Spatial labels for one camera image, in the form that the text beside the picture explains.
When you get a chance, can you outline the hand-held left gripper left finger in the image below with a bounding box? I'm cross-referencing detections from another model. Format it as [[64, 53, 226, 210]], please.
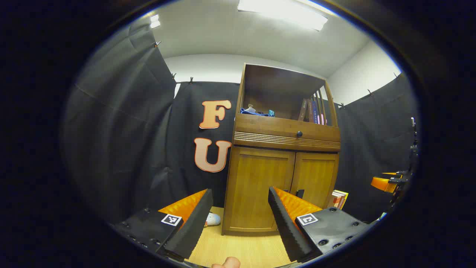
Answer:
[[110, 188, 214, 262]]

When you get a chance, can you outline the blue cloth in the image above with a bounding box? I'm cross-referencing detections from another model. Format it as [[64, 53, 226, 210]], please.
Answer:
[[240, 108, 275, 117]]

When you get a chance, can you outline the wooden shoe cabinet door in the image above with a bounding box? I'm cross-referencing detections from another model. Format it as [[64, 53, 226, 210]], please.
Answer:
[[290, 151, 340, 209], [223, 146, 296, 233]]

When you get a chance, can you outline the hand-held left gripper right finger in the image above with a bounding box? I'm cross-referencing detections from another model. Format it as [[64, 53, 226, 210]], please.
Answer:
[[268, 186, 372, 263]]

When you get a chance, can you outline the wooden double-door shoe cabinet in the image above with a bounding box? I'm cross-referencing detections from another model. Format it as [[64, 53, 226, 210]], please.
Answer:
[[222, 63, 341, 237]]

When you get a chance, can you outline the large ceiling light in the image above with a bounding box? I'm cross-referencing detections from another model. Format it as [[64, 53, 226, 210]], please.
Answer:
[[237, 0, 328, 32]]

